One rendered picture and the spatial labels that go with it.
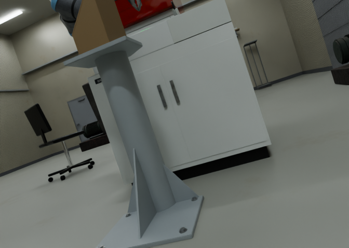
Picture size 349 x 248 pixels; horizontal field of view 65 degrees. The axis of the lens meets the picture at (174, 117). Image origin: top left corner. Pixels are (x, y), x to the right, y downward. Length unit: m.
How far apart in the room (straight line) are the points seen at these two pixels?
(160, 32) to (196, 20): 0.22
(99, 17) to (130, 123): 0.49
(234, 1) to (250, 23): 1.03
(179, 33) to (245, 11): 9.95
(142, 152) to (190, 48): 0.70
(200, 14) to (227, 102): 0.53
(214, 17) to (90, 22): 0.71
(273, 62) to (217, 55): 9.76
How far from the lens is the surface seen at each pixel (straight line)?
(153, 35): 1.73
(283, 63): 11.41
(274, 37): 11.47
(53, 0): 1.56
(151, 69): 1.71
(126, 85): 1.32
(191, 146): 1.69
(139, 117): 1.32
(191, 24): 1.69
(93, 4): 1.34
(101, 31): 1.30
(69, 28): 1.63
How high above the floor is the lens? 0.48
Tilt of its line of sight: 3 degrees down
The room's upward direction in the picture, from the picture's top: 19 degrees counter-clockwise
